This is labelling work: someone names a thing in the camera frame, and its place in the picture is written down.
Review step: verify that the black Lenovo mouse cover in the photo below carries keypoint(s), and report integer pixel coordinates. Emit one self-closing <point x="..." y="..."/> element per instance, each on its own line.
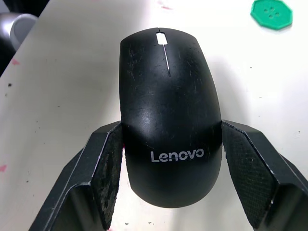
<point x="168" y="115"/>

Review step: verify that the silver robot body part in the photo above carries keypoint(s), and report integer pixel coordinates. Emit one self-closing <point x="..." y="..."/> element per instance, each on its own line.
<point x="16" y="26"/>

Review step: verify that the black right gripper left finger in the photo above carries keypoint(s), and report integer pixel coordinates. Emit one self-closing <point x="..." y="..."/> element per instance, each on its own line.
<point x="79" y="183"/>

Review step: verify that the green octagonal button-shaped piece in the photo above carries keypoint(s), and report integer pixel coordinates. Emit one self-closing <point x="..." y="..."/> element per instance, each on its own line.
<point x="271" y="14"/>

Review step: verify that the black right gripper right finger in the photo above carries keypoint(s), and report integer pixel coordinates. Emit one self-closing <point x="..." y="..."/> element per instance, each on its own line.
<point x="269" y="183"/>

